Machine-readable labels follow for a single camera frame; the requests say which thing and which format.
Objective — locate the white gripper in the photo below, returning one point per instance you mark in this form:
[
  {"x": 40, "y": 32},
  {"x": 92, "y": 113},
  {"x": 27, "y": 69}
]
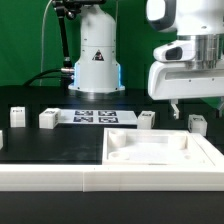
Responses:
[{"x": 175, "y": 81}]

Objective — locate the white square tabletop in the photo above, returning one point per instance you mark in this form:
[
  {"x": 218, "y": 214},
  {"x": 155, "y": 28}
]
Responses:
[{"x": 152, "y": 147}]

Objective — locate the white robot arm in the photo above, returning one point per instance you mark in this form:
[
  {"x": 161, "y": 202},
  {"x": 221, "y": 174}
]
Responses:
[{"x": 192, "y": 66}]

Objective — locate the white AprilTag sheet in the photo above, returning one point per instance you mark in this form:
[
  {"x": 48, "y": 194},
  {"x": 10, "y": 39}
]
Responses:
[{"x": 98, "y": 117}]

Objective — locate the white U-shaped fence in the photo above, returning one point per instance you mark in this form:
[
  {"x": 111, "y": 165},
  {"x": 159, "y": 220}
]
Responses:
[{"x": 89, "y": 178}]

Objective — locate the white block left edge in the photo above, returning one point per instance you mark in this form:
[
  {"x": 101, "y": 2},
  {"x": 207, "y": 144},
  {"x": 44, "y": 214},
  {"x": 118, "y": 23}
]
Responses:
[{"x": 1, "y": 139}]

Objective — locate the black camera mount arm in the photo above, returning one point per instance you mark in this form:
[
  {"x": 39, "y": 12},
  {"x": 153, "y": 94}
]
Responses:
[{"x": 69, "y": 9}]

